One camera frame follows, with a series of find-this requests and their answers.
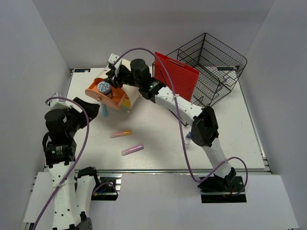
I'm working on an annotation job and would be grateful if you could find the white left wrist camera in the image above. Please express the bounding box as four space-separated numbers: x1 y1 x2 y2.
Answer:
46 98 68 109

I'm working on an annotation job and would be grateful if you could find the cream semicircular drawer box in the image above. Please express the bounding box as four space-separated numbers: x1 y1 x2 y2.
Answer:
85 67 140 113

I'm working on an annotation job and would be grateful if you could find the aluminium front rail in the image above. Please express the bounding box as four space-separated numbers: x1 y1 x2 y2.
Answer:
98 166 271 173

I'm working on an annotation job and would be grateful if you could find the peach top drawer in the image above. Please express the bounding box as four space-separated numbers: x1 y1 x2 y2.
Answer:
85 78 129 110

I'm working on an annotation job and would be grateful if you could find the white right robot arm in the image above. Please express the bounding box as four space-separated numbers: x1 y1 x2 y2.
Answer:
107 58 236 191

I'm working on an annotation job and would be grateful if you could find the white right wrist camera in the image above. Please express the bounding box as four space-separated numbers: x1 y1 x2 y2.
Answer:
108 53 122 76

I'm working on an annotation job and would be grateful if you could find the black wire mesh organizer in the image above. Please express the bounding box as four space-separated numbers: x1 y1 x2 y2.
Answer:
152 33 248 127

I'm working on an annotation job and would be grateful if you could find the purple tube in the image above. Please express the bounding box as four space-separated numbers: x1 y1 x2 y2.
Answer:
121 144 144 156

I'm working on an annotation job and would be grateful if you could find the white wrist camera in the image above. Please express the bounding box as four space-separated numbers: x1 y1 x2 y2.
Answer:
108 53 122 76
46 98 68 109

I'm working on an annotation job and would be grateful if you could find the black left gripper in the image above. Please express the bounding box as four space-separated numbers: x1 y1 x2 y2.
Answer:
63 97 100 137

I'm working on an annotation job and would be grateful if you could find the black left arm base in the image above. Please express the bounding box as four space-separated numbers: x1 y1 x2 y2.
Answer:
75 166 119 201

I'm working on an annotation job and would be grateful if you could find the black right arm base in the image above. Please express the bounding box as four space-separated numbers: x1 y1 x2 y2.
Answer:
198 176 247 204

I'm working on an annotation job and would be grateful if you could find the red file folder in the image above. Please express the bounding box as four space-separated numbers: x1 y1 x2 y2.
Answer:
153 52 200 101

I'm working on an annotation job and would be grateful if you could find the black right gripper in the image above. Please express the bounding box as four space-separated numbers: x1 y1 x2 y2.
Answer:
104 66 142 89

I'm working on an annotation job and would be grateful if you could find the orange capped pink tube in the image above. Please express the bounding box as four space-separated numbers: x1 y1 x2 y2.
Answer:
109 130 132 138

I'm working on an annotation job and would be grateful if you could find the black label sticker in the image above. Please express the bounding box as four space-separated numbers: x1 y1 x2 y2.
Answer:
74 69 91 73

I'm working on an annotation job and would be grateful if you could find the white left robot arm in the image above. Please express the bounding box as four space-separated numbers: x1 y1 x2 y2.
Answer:
43 96 101 230

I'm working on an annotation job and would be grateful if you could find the blue tube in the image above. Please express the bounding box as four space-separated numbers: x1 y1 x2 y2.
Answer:
102 104 108 117

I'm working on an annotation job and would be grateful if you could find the blue white round jar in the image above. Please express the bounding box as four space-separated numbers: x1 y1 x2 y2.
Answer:
97 81 113 98

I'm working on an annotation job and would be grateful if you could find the small blue capped bottle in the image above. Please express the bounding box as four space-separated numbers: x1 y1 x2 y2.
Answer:
185 132 191 145

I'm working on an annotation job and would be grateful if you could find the yellow bottom drawer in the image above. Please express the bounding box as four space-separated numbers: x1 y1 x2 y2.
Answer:
119 97 131 112

